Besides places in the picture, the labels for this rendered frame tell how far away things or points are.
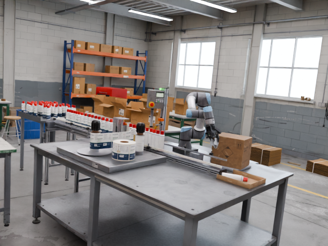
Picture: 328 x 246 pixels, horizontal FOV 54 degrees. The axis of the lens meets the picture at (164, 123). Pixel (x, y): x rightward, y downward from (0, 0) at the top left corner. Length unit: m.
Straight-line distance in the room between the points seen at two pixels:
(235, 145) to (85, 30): 8.92
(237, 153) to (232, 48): 6.86
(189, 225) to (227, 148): 1.14
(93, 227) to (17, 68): 8.14
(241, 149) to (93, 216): 1.39
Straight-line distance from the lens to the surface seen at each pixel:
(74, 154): 2.95
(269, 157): 6.91
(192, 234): 2.05
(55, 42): 10.87
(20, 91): 10.56
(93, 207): 2.76
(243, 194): 2.42
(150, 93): 3.27
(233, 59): 9.53
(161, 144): 3.18
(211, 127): 2.76
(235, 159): 2.97
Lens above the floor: 1.60
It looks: 8 degrees down
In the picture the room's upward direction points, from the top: 5 degrees clockwise
